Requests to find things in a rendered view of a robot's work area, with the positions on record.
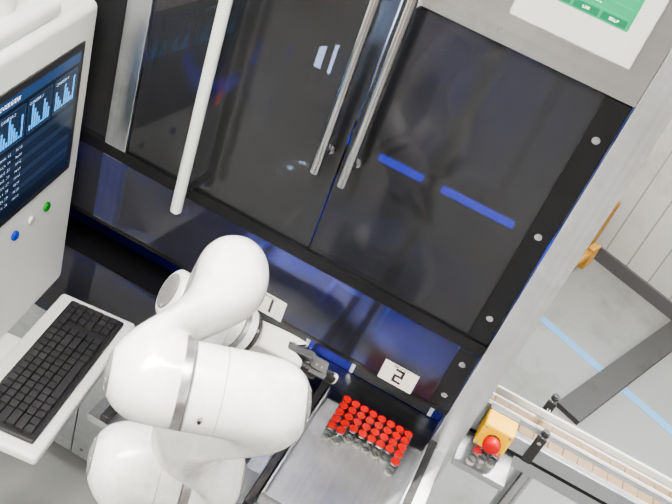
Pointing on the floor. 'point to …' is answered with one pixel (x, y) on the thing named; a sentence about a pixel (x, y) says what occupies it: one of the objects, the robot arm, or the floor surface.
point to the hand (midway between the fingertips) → (312, 366)
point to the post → (561, 256)
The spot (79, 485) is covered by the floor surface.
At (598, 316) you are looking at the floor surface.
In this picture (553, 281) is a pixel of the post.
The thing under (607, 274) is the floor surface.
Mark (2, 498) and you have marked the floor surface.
